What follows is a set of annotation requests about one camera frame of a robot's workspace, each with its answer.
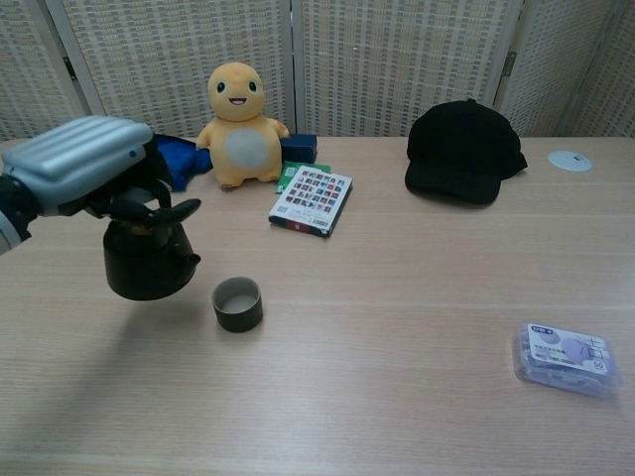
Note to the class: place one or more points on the yellow plush dinosaur toy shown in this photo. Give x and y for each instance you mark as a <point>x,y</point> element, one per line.
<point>243,149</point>

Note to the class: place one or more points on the dark blue rectangular box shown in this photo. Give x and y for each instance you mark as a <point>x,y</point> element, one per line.
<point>300,148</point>

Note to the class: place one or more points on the black teapot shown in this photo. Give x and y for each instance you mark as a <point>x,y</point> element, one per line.
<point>144,268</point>

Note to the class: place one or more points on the brass screen hinge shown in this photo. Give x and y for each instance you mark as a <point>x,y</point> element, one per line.
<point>69,68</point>
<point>511,63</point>

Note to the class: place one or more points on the white box with picture grid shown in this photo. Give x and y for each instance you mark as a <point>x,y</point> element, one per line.
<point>312,201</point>

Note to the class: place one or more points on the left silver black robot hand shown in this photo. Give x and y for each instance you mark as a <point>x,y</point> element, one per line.
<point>79,158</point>

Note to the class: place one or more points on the blue folded cloth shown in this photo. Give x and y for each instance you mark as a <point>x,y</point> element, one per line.
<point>181,156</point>

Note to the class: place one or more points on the green foil packet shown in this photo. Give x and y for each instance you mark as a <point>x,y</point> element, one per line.
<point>289,171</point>

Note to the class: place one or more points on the dark small cup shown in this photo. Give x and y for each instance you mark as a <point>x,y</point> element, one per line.
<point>237,315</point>

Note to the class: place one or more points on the clear purple floss pick box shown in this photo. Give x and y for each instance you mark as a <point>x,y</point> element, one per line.
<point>565,359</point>

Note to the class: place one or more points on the white round disc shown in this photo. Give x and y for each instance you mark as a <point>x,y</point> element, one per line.
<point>569,160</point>

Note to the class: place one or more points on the woven folding screen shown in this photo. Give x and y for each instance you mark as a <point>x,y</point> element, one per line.
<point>372,64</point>

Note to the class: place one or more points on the black baseball cap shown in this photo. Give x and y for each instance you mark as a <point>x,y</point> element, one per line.
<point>461,149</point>

